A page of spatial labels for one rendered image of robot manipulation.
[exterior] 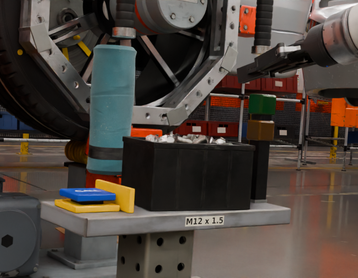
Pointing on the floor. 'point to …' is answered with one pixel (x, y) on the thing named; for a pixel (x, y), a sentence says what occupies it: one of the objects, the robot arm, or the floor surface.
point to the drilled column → (155, 255)
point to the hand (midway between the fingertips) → (252, 71)
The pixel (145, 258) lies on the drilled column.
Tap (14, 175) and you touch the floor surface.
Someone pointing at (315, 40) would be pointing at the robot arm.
